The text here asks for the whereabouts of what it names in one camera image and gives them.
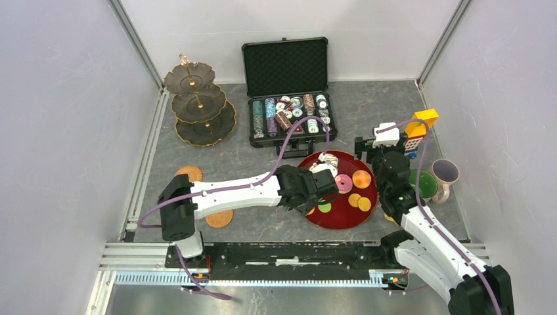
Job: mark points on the orange round biscuit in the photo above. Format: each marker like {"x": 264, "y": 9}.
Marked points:
{"x": 353, "y": 200}

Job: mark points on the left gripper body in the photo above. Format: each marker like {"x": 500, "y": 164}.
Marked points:
{"x": 307, "y": 208}

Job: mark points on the three-tier dessert stand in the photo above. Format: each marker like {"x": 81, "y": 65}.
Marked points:
{"x": 204, "y": 114}

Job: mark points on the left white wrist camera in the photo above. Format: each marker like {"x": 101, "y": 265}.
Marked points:
{"x": 315, "y": 168}

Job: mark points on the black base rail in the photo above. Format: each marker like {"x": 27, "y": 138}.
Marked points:
{"x": 293, "y": 263}

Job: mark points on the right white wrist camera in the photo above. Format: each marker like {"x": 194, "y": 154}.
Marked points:
{"x": 386, "y": 134}

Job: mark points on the green macaron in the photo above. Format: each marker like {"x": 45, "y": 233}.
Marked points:
{"x": 324, "y": 208}

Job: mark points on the toy block tower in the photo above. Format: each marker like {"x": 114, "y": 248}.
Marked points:
{"x": 416, "y": 131}

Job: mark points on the woven coaster left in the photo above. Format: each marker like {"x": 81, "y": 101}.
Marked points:
{"x": 193, "y": 172}

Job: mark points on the woven coaster front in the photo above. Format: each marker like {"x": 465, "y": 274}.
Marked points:
{"x": 220, "y": 219}

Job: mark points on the red round tray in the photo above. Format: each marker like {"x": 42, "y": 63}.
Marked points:
{"x": 342, "y": 215}

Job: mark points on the woven coaster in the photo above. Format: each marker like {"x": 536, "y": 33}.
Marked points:
{"x": 193, "y": 172}
{"x": 220, "y": 219}

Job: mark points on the green bowl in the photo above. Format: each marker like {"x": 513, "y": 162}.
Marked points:
{"x": 425, "y": 183}

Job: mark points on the pink frosted donut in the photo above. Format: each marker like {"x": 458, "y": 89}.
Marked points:
{"x": 344, "y": 183}

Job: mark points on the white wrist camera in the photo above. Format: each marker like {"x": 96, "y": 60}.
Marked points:
{"x": 386, "y": 134}
{"x": 315, "y": 168}

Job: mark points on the yellow cup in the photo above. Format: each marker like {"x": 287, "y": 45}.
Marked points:
{"x": 388, "y": 218}

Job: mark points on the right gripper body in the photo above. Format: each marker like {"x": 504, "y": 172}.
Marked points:
{"x": 375, "y": 155}

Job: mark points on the black poker chip case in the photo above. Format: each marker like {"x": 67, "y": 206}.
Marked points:
{"x": 289, "y": 67}

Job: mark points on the white striped donut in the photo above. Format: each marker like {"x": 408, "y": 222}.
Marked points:
{"x": 328, "y": 158}

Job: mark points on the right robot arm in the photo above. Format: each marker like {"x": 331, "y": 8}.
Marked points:
{"x": 423, "y": 245}

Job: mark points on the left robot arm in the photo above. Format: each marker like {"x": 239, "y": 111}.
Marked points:
{"x": 183, "y": 201}

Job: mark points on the orange waffle biscuit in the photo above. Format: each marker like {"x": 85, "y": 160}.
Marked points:
{"x": 364, "y": 204}

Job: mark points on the orange peach bun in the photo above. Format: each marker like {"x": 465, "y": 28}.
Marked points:
{"x": 361, "y": 179}

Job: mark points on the beige purple mug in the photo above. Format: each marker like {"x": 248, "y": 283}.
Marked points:
{"x": 446, "y": 173}

